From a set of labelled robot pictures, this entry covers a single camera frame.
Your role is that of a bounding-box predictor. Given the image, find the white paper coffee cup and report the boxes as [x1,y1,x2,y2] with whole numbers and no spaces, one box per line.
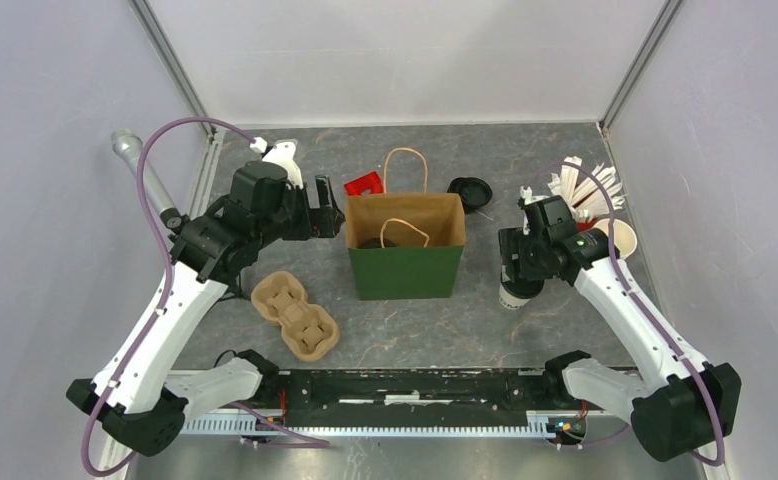
[499,282,539,310]

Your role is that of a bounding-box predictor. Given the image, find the green paper bag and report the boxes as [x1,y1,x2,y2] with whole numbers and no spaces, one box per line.
[344,147,466,301]

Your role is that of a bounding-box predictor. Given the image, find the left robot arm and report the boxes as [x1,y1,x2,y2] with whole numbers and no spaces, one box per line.
[66,161,344,457]

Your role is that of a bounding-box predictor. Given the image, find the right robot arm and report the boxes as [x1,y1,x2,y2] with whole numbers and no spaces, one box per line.
[498,196,742,464]

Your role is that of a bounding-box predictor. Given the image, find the red plastic cup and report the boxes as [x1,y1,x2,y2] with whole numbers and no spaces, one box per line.
[577,220,596,232]

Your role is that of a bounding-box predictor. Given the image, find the stack of white paper cups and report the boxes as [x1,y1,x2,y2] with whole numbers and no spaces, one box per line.
[593,218,638,259]

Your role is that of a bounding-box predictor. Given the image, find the stack of black lids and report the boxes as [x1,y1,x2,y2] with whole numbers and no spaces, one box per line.
[447,177,493,214]

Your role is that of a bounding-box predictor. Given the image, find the brown cardboard cup carrier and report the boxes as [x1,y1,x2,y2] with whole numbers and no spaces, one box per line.
[250,271,341,362]

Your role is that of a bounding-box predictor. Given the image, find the silver microphone on stand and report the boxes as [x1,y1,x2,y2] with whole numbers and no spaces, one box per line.
[111,128,184,232]

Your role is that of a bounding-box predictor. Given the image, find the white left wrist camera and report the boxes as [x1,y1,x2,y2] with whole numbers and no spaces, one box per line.
[249,137,304,188]

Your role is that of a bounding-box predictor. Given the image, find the red plastic ring tool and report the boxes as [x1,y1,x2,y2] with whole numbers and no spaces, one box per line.
[344,171,384,196]

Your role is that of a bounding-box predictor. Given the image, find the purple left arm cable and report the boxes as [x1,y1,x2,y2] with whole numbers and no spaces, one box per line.
[80,117,331,478]

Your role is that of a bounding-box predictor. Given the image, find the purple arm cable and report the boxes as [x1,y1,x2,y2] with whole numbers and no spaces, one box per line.
[80,117,331,478]
[524,162,727,468]

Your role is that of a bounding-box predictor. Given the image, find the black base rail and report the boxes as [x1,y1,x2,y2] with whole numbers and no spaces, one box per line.
[245,368,585,428]

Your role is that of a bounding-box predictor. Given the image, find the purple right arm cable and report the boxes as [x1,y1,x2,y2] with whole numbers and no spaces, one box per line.
[524,162,727,468]

